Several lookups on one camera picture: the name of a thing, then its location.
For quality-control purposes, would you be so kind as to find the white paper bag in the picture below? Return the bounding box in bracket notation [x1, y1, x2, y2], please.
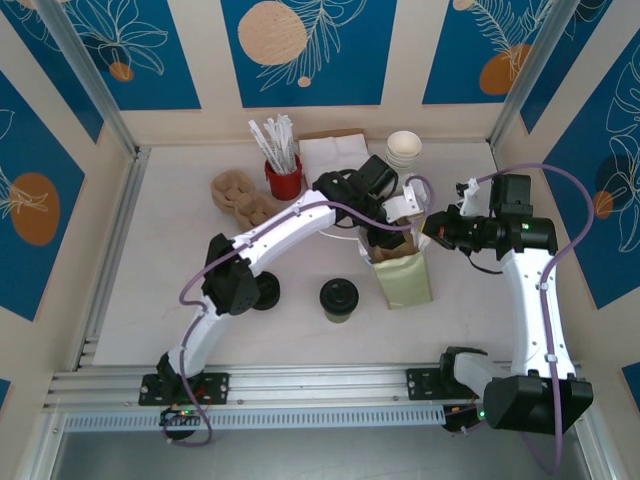
[319, 219, 435, 311]

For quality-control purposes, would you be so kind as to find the white napkin stack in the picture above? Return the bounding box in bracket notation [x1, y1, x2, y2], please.
[298, 133, 374, 186]

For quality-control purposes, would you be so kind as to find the brown cardboard napkin box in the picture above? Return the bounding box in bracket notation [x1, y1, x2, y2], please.
[298, 128, 374, 187]

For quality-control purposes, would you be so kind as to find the red stirrer holder cup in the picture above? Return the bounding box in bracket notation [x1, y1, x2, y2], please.
[263, 153, 304, 201]

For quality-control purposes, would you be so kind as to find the stack of paper cups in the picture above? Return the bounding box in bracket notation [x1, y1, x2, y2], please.
[388, 130, 423, 160]

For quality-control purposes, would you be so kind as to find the thin black right gripper cable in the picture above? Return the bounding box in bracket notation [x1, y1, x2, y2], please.
[466, 253, 504, 276]

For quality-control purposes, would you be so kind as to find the aluminium side frame rail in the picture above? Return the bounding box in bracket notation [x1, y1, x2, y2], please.
[492, 144, 619, 480]
[74, 147, 151, 371]

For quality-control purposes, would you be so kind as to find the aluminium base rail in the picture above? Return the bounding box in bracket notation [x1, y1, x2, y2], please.
[44, 362, 591, 409]

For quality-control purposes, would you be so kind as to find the aluminium frame post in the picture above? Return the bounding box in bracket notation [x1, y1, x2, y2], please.
[489, 0, 599, 151]
[35, 0, 140, 159]

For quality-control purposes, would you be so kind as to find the grey slotted cable duct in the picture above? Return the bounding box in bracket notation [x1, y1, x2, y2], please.
[64, 405, 447, 432]

